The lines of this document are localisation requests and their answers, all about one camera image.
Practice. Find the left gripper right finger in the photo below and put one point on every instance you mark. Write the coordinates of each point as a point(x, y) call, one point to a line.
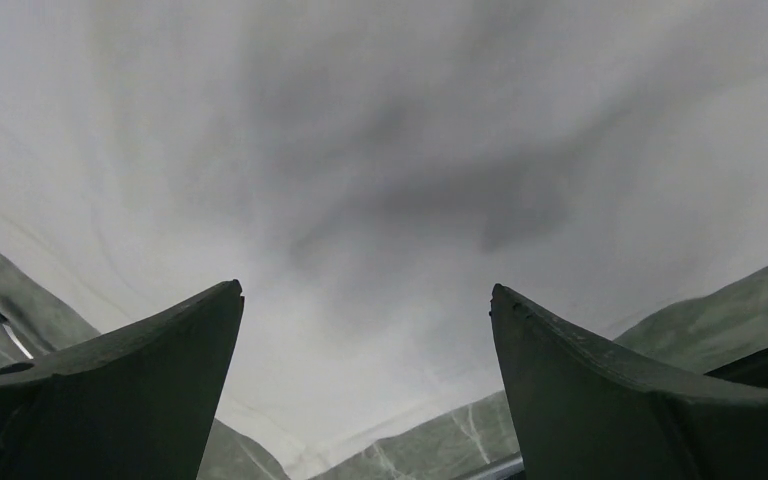
point(585, 407)

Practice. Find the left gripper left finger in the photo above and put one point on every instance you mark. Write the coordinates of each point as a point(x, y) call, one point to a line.
point(134, 403)

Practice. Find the white printed t-shirt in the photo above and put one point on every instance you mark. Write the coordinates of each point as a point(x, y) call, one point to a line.
point(369, 170)

